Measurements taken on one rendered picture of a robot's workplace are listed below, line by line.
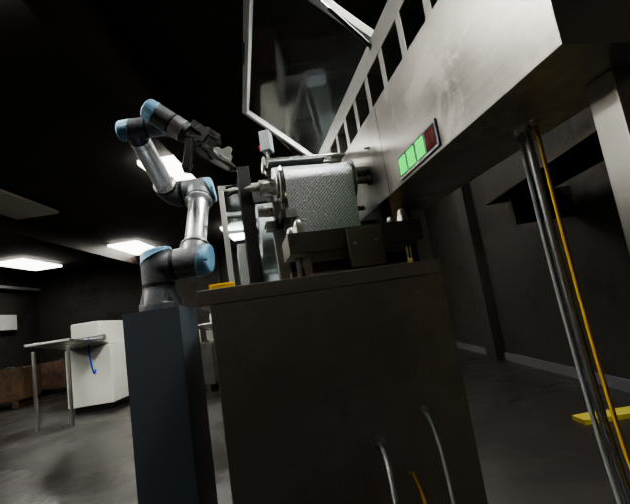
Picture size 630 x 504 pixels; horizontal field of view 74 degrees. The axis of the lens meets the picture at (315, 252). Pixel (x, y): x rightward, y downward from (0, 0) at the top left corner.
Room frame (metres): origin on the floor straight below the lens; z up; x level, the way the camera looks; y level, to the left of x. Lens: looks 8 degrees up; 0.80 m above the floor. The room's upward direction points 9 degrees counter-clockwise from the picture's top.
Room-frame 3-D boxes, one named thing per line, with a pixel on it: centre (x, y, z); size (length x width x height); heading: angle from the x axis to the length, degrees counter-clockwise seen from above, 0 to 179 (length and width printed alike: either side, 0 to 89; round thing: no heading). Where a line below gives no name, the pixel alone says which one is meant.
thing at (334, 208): (1.37, -0.05, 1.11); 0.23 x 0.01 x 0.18; 101
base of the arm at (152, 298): (1.55, 0.59, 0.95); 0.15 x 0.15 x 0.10
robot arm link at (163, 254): (1.55, 0.59, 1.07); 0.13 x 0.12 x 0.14; 92
